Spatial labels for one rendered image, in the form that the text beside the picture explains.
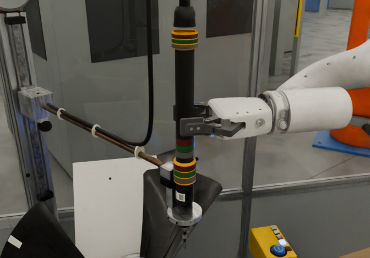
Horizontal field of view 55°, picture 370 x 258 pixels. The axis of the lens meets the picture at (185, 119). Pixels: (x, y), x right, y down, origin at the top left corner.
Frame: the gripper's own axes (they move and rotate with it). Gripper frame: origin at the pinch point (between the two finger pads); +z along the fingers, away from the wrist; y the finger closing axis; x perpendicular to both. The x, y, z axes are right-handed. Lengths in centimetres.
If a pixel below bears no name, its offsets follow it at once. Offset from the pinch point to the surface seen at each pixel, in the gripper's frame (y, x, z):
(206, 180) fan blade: 15.7, -23.4, -8.7
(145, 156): 8.4, -11.2, 6.8
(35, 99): 46, -9, 35
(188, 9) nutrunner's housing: -1.6, 19.4, -0.2
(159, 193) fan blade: 19.4, -28.2, 2.8
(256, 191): 70, -66, -47
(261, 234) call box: 34, -58, -34
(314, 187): 70, -68, -76
